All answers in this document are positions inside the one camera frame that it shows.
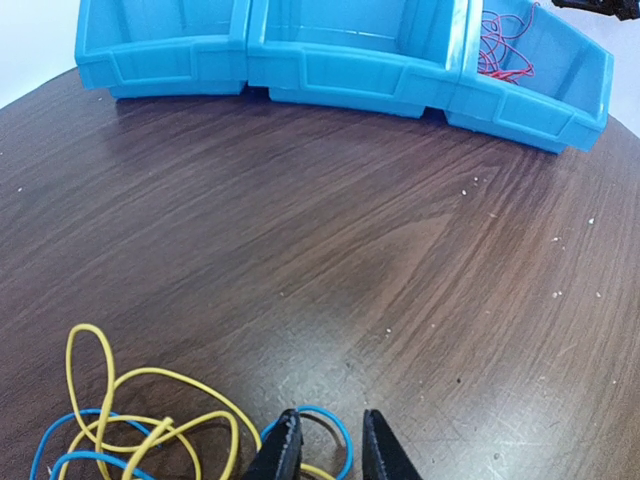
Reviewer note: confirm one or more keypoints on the blue bin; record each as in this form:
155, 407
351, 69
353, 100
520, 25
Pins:
392, 57
138, 49
530, 77

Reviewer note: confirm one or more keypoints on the blue bin near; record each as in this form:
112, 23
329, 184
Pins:
530, 77

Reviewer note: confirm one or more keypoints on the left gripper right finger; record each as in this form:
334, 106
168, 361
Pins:
383, 457

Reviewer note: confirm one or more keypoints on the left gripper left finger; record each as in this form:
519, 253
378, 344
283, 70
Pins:
280, 456

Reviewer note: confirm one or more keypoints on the blue bin middle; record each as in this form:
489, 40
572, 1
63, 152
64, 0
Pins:
392, 57

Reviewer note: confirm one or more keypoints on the blue bin far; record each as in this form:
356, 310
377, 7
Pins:
138, 49

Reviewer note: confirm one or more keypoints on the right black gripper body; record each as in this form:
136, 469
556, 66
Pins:
622, 9

